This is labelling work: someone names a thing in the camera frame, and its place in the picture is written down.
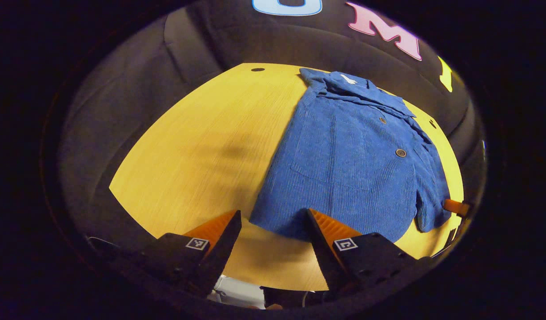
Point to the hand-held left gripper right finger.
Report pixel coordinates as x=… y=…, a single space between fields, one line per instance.
x=322 y=258

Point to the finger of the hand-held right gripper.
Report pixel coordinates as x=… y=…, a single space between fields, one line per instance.
x=455 y=207

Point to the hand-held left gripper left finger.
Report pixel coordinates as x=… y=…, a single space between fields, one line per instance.
x=219 y=258

